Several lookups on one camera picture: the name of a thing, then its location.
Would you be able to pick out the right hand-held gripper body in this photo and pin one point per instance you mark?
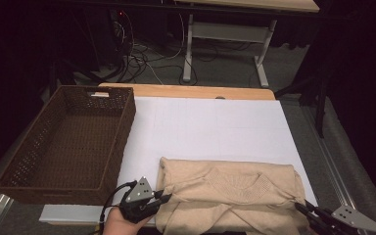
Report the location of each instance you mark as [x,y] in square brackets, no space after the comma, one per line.
[355,220]

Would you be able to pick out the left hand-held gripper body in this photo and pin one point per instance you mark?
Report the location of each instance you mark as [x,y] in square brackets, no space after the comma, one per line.
[138,196]

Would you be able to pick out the beige knit sweater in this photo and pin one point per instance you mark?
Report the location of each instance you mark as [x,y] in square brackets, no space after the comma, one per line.
[228,192]

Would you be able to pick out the brown woven basket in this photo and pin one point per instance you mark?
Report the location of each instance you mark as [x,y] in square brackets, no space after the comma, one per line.
[78,147]

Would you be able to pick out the person's left hand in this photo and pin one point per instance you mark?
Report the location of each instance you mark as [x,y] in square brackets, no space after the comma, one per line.
[124,225]

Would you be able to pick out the black floor stand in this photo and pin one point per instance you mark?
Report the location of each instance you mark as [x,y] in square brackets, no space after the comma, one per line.
[319,107]

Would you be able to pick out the black computer tower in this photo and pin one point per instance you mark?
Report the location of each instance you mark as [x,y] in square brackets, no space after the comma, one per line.
[120,29]

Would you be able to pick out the desk with white metal legs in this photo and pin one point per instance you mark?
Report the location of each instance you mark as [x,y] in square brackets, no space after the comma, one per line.
[228,32]

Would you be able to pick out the long aluminium rail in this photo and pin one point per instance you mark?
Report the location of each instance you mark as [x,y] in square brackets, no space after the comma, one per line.
[333,169]

